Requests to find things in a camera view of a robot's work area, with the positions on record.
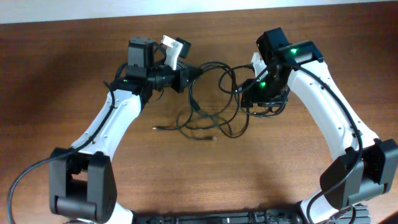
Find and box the thick black cable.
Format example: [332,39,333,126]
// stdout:
[175,61,292,139]

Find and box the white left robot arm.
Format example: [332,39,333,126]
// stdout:
[49,35,203,223]

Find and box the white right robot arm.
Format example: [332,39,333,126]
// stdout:
[239,28,397,223]

